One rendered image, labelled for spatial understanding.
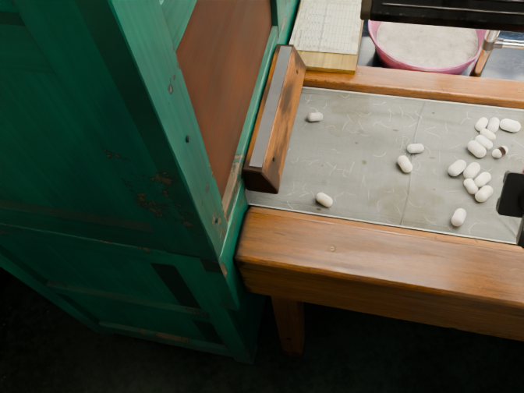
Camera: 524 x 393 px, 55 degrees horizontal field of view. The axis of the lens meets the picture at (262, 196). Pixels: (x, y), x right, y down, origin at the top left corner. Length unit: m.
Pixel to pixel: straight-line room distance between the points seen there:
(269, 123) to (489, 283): 0.45
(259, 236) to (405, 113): 0.40
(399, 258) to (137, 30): 0.59
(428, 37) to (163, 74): 0.83
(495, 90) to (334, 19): 0.37
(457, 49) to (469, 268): 0.53
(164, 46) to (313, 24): 0.72
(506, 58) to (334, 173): 0.54
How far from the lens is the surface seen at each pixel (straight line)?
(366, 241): 0.88
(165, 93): 0.49
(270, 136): 0.87
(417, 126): 1.05
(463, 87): 1.10
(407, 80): 1.09
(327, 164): 0.98
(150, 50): 0.46
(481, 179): 0.99
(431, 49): 1.20
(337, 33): 1.15
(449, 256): 0.89
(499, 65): 1.29
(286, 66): 0.97
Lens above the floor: 1.56
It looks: 60 degrees down
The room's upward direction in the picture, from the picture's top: 10 degrees counter-clockwise
